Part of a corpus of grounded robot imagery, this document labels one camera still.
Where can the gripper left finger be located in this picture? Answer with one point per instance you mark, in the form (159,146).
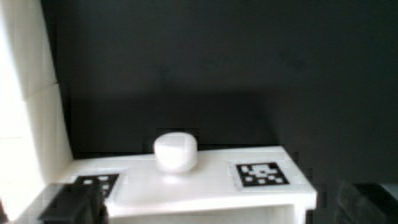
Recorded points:
(76,206)

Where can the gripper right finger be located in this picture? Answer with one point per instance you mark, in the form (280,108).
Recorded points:
(366,203)

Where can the white front drawer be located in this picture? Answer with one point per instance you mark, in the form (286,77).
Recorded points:
(241,189)

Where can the white workspace border wall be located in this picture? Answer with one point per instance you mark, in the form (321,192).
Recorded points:
(33,146)

